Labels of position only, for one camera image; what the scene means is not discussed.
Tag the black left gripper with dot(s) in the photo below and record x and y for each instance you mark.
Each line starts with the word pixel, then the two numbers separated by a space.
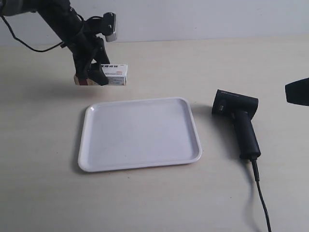
pixel 88 54

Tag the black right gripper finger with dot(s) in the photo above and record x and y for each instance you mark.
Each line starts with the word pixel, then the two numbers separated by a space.
pixel 298 92

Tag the white red medicine box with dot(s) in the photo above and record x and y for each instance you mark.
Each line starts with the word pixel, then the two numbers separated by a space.
pixel 115 73

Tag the black handheld barcode scanner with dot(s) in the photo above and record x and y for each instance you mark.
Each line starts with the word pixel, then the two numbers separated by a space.
pixel 240 109

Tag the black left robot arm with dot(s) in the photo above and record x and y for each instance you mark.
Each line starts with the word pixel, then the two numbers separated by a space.
pixel 58 14

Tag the white plastic tray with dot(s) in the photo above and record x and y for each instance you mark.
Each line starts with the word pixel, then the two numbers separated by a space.
pixel 138 134

